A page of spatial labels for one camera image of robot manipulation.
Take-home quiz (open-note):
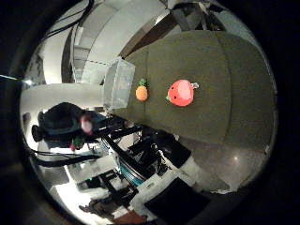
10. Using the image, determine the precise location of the orange pineapple plush toy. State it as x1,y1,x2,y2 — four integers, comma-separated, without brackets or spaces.
134,78,150,102

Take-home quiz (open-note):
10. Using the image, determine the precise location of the red round plush toy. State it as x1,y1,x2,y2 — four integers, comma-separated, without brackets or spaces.
165,79,200,108

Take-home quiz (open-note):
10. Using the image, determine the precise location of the clear plastic container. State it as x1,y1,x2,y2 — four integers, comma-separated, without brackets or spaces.
102,57,137,111

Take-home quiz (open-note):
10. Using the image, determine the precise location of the black equipment rack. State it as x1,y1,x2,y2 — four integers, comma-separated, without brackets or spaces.
101,125,192,188

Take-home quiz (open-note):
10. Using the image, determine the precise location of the olive green table mat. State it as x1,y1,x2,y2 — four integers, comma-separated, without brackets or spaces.
110,29,278,152

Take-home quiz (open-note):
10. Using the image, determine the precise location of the person in dark clothes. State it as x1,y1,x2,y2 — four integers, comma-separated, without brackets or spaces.
31,101,126,152

